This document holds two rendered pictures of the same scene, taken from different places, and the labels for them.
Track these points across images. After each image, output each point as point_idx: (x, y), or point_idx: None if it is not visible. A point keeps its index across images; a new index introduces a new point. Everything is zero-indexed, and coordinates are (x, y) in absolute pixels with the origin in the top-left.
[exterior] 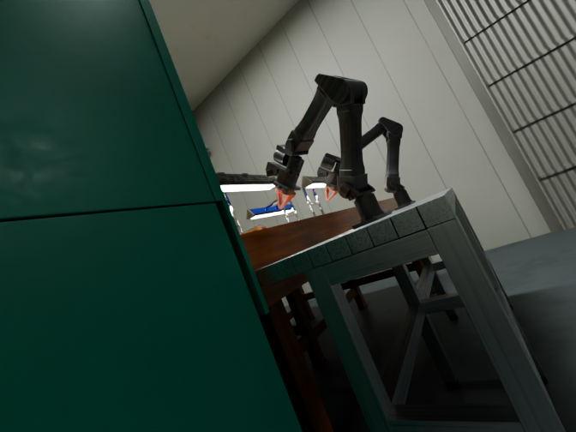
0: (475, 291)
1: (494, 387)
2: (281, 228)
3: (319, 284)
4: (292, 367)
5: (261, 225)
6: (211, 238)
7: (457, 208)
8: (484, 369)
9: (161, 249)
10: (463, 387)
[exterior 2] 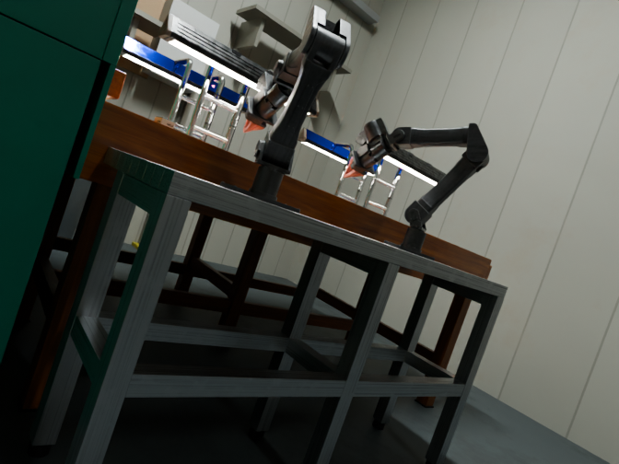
0: (140, 256)
1: (274, 463)
2: (185, 139)
3: (115, 186)
4: (80, 242)
5: (169, 120)
6: (67, 85)
7: (382, 273)
8: (297, 456)
9: (9, 60)
10: (257, 442)
